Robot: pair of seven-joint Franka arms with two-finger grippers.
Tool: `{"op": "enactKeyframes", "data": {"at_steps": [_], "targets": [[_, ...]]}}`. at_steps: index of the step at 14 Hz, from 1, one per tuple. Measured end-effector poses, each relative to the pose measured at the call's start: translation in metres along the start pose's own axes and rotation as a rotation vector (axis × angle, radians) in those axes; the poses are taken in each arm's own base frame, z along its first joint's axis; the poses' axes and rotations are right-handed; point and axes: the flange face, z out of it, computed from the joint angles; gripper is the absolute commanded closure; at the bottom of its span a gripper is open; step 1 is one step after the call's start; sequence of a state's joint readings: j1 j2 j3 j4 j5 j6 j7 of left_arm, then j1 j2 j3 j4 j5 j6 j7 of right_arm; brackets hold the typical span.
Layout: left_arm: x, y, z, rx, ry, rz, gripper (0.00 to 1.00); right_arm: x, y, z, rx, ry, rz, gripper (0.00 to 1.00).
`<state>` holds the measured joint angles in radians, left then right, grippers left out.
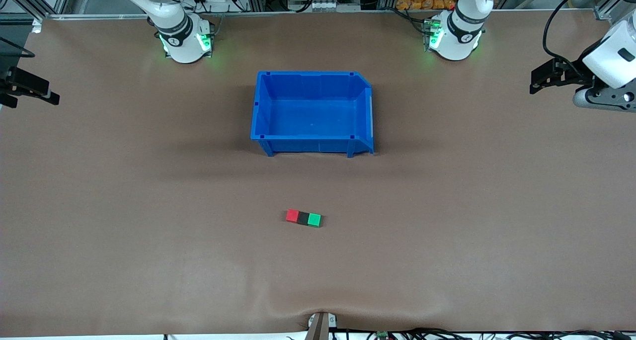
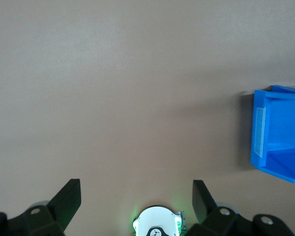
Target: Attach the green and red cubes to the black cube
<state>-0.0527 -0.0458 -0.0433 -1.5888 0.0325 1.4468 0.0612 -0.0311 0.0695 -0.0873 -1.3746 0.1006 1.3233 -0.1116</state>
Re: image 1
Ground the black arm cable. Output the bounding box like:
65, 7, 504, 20
543, 0, 615, 73
0, 35, 36, 58

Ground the blue plastic storage bin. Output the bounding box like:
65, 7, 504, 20
250, 71, 375, 158

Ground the metal table clamp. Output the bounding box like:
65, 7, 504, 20
306, 311, 338, 340

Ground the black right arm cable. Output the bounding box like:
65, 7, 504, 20
0, 35, 36, 58

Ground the brown table mat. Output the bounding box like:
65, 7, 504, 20
0, 9, 636, 337

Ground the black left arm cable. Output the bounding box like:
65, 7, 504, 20
543, 0, 615, 73

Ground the black floor cable bundle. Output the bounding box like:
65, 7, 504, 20
343, 327, 636, 340

